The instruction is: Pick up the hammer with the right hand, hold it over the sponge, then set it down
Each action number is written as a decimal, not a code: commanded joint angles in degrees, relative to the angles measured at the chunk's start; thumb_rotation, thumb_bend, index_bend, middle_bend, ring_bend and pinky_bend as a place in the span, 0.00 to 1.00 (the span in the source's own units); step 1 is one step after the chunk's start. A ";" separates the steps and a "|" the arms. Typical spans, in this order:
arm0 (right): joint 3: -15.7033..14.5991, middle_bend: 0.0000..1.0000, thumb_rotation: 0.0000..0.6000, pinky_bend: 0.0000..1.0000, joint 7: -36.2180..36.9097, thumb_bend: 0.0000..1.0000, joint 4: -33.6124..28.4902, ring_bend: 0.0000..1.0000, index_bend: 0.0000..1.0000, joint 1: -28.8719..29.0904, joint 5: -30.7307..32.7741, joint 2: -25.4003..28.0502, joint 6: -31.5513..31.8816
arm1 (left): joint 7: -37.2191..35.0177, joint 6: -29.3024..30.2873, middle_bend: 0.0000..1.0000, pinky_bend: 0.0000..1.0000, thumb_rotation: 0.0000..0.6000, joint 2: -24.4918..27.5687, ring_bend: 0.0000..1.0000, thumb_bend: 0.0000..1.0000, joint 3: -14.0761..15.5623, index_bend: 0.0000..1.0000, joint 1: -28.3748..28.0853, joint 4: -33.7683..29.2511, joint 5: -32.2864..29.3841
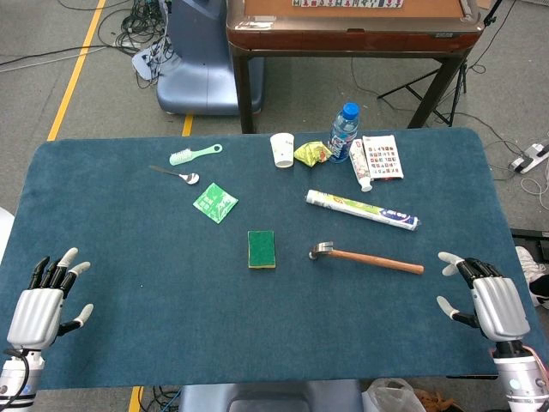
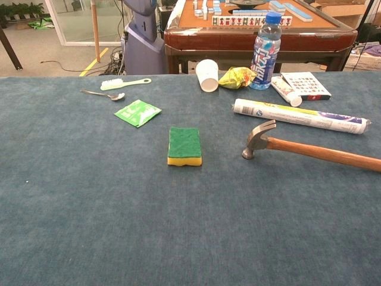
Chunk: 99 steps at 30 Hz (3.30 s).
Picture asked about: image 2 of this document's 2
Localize wooden handle claw hammer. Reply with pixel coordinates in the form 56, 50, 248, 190
241, 119, 381, 173

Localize green and yellow sponge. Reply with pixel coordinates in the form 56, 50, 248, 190
167, 126, 203, 167

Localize green sachet packet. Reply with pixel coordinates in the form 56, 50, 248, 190
114, 99, 163, 129

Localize white paper cup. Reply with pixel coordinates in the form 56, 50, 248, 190
195, 59, 220, 93

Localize crumpled yellow snack bag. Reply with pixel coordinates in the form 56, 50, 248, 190
218, 66, 258, 90

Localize metal spoon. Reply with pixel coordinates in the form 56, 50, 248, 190
80, 89, 126, 102

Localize pale green scrub brush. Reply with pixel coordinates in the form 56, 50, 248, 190
100, 77, 152, 91

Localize white toothpaste tube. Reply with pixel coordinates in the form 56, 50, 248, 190
270, 76, 303, 108

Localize white wrapped bag roll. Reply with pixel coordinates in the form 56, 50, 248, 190
232, 98, 373, 135

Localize brown mahjong table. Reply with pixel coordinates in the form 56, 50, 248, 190
163, 0, 358, 74

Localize blue cap drink bottle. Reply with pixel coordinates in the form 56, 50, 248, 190
249, 11, 283, 91

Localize blue table cloth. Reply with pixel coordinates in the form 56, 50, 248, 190
0, 70, 381, 286

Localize printed flat card box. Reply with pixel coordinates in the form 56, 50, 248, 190
280, 71, 332, 101

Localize face-up mahjong tile row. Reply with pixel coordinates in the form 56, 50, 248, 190
211, 15, 293, 27

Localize wooden pole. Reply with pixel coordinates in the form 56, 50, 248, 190
90, 0, 101, 63

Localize white framed glass partition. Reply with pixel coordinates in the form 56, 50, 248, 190
44, 0, 126, 47

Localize green cloth on floor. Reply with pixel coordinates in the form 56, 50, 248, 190
28, 17, 55, 30

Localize white plastic basket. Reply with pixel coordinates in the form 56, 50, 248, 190
345, 44, 381, 72

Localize cardboard box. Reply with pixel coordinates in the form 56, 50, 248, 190
309, 0, 371, 30

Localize black slanted table leg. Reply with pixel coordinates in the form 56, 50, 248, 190
0, 25, 24, 71

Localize potted green plants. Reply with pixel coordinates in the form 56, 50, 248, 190
0, 2, 45, 21

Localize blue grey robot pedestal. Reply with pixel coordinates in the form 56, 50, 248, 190
121, 0, 167, 76

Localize black floor cable bundle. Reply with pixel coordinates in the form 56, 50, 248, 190
40, 44, 126, 76

